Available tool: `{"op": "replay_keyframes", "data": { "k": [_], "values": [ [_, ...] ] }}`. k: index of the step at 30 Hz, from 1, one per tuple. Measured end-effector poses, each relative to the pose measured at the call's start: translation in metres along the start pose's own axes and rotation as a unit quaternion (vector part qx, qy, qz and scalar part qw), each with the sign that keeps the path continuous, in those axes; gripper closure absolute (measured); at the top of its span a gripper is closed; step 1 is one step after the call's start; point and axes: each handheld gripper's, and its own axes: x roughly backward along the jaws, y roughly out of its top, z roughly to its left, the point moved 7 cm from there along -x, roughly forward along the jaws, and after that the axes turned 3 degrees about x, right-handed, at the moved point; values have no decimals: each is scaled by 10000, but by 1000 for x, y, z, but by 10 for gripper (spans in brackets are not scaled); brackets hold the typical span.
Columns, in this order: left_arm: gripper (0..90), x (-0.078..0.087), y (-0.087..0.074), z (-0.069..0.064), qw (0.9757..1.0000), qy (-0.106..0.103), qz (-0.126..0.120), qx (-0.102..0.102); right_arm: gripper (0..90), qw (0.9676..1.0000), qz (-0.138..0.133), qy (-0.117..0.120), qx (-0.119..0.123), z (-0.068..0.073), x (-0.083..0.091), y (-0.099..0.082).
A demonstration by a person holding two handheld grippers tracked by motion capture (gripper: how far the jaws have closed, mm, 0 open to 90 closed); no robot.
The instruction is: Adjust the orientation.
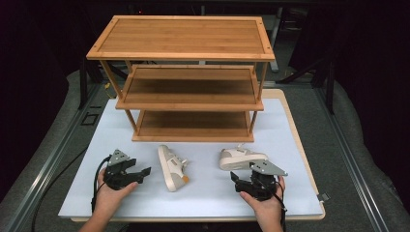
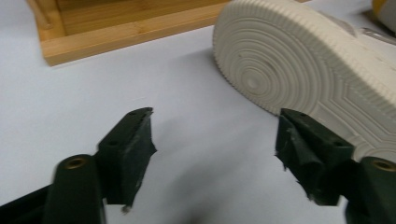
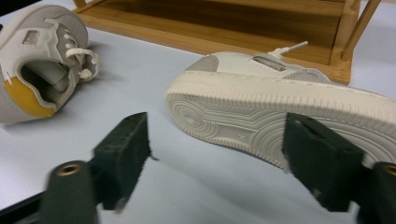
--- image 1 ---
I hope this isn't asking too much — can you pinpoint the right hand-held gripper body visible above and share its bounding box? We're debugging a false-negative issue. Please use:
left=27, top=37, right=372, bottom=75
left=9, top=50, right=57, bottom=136
left=239, top=160, right=289, bottom=201

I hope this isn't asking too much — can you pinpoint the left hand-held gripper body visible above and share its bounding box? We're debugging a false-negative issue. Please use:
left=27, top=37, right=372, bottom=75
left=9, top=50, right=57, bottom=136
left=102, top=149, right=143, bottom=190

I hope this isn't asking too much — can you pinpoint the white shoe with yellow heel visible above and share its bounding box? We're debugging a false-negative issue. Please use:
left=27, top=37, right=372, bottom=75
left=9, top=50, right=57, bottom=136
left=157, top=144, right=190, bottom=193

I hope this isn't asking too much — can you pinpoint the three-tier wooden shelf rack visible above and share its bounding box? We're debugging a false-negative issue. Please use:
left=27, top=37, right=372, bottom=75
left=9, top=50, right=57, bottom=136
left=86, top=14, right=276, bottom=143

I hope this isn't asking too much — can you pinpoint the person's right hand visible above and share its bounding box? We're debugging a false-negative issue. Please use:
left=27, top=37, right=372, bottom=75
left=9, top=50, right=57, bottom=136
left=239, top=175, right=287, bottom=220

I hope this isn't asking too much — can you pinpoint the person's left hand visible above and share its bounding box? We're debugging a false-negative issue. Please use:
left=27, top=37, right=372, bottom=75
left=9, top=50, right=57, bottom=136
left=96, top=167, right=139, bottom=215

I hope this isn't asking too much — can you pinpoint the white and beige shoe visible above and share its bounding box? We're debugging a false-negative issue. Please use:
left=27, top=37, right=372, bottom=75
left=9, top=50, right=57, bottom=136
left=219, top=143, right=270, bottom=171

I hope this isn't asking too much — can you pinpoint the white table mat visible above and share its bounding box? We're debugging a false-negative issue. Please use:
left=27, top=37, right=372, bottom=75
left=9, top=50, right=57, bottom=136
left=57, top=98, right=324, bottom=218

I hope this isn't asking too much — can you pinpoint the grey metal stand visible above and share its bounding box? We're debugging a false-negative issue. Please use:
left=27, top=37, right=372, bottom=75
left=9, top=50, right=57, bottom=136
left=269, top=6, right=285, bottom=73

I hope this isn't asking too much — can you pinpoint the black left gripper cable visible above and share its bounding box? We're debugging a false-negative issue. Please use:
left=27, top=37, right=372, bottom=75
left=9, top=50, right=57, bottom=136
left=91, top=155, right=112, bottom=214

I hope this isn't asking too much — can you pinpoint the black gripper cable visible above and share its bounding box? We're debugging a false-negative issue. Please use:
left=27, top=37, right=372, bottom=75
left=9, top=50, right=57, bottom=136
left=91, top=155, right=112, bottom=214
left=274, top=181, right=289, bottom=232

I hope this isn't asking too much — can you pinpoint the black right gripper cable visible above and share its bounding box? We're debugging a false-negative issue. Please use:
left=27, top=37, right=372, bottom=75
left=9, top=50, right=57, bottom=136
left=274, top=181, right=289, bottom=232

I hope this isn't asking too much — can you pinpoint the black floor cable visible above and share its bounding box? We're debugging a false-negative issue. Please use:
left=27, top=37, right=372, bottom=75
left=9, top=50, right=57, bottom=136
left=31, top=146, right=90, bottom=232

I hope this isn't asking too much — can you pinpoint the grey metal rail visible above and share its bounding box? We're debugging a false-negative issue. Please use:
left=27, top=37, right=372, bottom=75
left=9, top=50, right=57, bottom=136
left=313, top=87, right=392, bottom=232
left=0, top=84, right=104, bottom=232

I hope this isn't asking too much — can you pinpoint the yellow cable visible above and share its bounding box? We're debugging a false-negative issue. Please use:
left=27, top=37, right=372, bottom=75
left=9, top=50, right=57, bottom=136
left=103, top=82, right=116, bottom=99

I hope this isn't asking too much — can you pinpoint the black frame leg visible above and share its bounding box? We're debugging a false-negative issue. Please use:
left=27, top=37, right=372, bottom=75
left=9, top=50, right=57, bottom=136
left=325, top=61, right=337, bottom=114
left=78, top=59, right=90, bottom=110

